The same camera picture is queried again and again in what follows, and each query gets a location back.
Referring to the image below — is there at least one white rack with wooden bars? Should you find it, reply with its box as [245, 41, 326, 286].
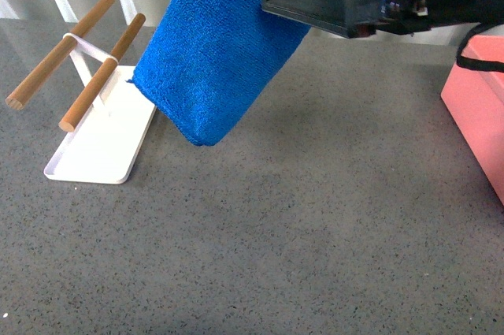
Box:
[6, 0, 155, 184]

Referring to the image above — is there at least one black cable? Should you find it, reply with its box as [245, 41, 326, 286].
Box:
[455, 23, 504, 73]

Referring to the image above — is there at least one blue microfiber towel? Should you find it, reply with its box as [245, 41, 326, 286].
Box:
[132, 0, 309, 146]

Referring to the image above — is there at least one pink plastic box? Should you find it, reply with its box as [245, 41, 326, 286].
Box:
[440, 34, 504, 207]

